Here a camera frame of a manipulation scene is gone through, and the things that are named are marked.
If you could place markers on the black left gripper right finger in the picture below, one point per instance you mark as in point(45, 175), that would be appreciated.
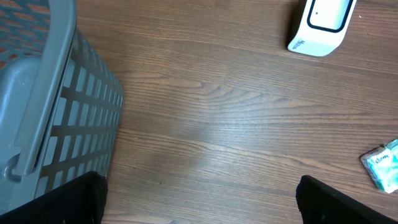
point(319, 203)

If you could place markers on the teal white tissue pack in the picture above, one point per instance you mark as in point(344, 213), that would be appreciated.
point(381, 165)

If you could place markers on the white barcode scanner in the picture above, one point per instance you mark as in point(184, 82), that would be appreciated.
point(319, 26)

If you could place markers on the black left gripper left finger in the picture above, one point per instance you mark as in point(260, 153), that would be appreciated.
point(81, 200)

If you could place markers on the grey plastic mesh basket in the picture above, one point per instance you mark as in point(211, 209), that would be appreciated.
point(60, 102)

